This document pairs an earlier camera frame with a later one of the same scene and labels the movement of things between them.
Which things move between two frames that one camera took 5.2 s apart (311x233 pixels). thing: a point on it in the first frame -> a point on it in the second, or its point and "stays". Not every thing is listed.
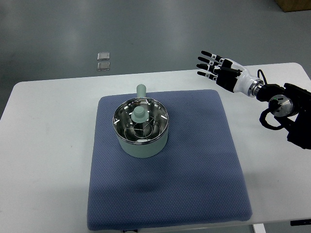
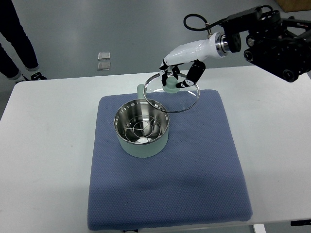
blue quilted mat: [197, 178] stays
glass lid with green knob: [140, 121] -> [169, 98]
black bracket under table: [300, 222] stays
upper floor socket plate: [103, 56] stays
